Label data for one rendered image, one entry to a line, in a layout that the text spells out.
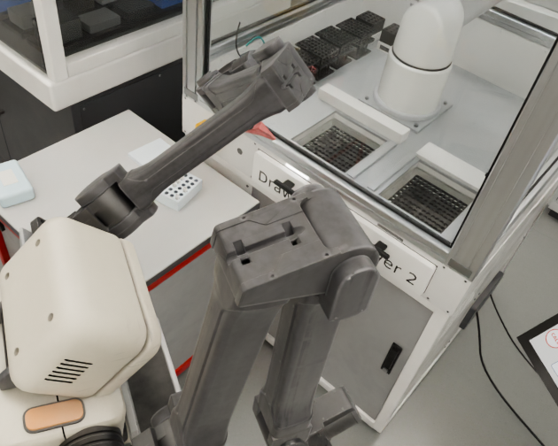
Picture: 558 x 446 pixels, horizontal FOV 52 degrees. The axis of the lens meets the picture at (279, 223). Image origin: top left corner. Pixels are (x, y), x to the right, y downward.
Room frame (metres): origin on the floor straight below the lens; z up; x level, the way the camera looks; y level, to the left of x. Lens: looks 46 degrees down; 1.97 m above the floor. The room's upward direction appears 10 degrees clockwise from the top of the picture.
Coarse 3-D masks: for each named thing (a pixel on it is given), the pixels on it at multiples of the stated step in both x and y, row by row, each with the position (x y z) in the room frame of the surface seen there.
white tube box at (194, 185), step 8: (184, 176) 1.28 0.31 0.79; (192, 176) 1.28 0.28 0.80; (176, 184) 1.23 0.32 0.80; (184, 184) 1.24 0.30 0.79; (192, 184) 1.25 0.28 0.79; (200, 184) 1.26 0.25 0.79; (168, 192) 1.19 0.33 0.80; (176, 192) 1.20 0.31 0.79; (192, 192) 1.22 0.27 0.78; (160, 200) 1.18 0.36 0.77; (168, 200) 1.17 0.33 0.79; (176, 200) 1.16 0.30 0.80; (184, 200) 1.18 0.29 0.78; (176, 208) 1.16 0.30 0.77
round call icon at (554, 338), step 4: (552, 328) 0.76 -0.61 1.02; (556, 328) 0.76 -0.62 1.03; (548, 332) 0.75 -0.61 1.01; (552, 332) 0.75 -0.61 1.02; (556, 332) 0.75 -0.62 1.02; (544, 336) 0.75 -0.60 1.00; (548, 336) 0.74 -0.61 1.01; (552, 336) 0.74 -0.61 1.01; (556, 336) 0.74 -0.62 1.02; (544, 340) 0.74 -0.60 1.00; (548, 340) 0.74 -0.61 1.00; (552, 340) 0.74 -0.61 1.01; (556, 340) 0.73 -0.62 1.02; (548, 344) 0.73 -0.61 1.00; (552, 344) 0.73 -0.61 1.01; (556, 344) 0.72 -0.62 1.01; (552, 348) 0.72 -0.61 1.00; (556, 348) 0.72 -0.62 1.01; (552, 352) 0.71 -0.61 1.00
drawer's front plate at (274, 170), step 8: (256, 152) 1.28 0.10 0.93; (256, 160) 1.28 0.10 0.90; (264, 160) 1.26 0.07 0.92; (272, 160) 1.26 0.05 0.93; (256, 168) 1.28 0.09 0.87; (264, 168) 1.26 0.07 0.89; (272, 168) 1.24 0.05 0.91; (280, 168) 1.23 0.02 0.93; (256, 176) 1.27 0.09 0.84; (264, 176) 1.26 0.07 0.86; (272, 176) 1.24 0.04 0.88; (280, 176) 1.23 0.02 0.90; (288, 176) 1.21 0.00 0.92; (296, 176) 1.21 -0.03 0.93; (264, 184) 1.26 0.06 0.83; (272, 184) 1.24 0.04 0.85; (296, 184) 1.19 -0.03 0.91; (304, 184) 1.18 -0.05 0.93; (272, 192) 1.24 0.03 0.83; (280, 192) 1.22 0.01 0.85
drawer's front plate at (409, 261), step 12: (372, 228) 1.06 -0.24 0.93; (372, 240) 1.05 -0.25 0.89; (384, 240) 1.03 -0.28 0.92; (396, 240) 1.03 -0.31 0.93; (396, 252) 1.01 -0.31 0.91; (408, 252) 0.99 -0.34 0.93; (396, 264) 1.00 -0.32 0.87; (408, 264) 0.98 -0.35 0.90; (420, 264) 0.97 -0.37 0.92; (432, 264) 0.97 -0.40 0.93; (396, 276) 0.99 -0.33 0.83; (408, 276) 0.98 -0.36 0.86; (420, 276) 0.96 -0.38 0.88; (420, 288) 0.95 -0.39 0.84
